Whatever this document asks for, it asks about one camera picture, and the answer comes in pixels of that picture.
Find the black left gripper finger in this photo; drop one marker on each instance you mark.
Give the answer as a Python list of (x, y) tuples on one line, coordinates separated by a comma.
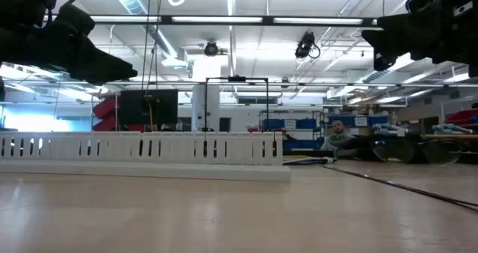
[(101, 68)]

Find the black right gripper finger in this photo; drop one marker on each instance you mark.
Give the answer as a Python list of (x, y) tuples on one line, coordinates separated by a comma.
[(392, 33)]

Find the white duct cover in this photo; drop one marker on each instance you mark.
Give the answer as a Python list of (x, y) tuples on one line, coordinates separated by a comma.
[(149, 172)]

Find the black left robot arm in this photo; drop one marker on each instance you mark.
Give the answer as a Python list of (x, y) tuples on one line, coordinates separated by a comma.
[(22, 3)]

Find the red stacked chairs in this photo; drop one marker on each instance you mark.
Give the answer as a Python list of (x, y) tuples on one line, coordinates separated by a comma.
[(106, 109)]

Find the black monitor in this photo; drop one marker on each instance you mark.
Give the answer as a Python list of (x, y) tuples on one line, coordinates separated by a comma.
[(149, 109)]

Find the blue storage bin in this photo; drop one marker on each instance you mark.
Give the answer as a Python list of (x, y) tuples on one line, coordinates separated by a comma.
[(377, 120), (274, 123)]

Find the wooden workbench top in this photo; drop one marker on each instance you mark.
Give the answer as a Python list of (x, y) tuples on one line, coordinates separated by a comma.
[(448, 136)]

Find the person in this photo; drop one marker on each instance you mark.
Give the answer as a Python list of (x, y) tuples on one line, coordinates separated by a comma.
[(338, 128)]

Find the round black camera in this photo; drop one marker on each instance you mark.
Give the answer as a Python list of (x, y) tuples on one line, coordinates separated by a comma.
[(211, 48)]

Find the black LED light rail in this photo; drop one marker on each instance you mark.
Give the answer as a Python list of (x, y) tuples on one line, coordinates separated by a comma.
[(267, 20)]

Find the thin black stand frame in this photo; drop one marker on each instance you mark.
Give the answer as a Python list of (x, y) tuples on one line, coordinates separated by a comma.
[(237, 78)]

